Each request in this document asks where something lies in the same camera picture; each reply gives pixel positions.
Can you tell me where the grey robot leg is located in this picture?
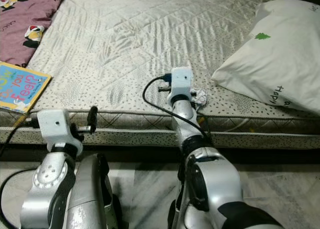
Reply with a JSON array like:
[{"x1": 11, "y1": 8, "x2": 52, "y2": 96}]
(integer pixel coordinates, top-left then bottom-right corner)
[
  {"x1": 65, "y1": 153, "x2": 123, "y2": 229},
  {"x1": 167, "y1": 159, "x2": 193, "y2": 229}
]

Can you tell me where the white pillow green tree print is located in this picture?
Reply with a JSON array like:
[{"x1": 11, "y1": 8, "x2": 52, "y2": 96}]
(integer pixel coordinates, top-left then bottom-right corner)
[{"x1": 211, "y1": 0, "x2": 320, "y2": 115}]

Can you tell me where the grey right robot leg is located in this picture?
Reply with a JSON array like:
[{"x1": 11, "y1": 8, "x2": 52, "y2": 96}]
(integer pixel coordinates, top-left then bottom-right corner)
[{"x1": 167, "y1": 159, "x2": 193, "y2": 229}]

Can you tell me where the grey left robot leg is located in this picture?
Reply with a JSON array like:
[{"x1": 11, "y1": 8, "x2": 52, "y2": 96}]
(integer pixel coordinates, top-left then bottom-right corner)
[{"x1": 65, "y1": 153, "x2": 123, "y2": 229}]

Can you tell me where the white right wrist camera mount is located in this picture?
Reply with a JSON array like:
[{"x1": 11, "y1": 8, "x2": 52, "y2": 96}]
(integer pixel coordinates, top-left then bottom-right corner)
[{"x1": 167, "y1": 67, "x2": 195, "y2": 104}]

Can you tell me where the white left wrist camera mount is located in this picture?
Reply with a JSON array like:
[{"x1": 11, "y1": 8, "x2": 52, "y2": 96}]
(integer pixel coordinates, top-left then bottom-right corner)
[{"x1": 37, "y1": 109, "x2": 84, "y2": 152}]

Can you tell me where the white paper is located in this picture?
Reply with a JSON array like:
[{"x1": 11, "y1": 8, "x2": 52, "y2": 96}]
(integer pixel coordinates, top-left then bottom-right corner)
[{"x1": 192, "y1": 88, "x2": 209, "y2": 107}]

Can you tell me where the white quilted mattress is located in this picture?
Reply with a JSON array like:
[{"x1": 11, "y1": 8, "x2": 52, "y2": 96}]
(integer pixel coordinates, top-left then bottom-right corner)
[{"x1": 0, "y1": 0, "x2": 320, "y2": 151}]

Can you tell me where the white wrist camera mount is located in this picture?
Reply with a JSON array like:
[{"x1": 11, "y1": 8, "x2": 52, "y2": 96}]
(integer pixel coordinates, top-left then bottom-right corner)
[
  {"x1": 37, "y1": 109, "x2": 84, "y2": 152},
  {"x1": 167, "y1": 67, "x2": 195, "y2": 104}
]

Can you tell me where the blue yellow children's book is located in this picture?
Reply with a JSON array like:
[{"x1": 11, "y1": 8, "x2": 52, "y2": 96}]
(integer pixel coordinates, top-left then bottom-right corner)
[{"x1": 0, "y1": 61, "x2": 53, "y2": 115}]

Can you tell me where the pink cartoon print blanket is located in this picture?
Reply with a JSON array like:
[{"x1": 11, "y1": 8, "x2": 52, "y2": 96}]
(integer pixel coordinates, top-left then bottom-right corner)
[{"x1": 0, "y1": 0, "x2": 70, "y2": 67}]

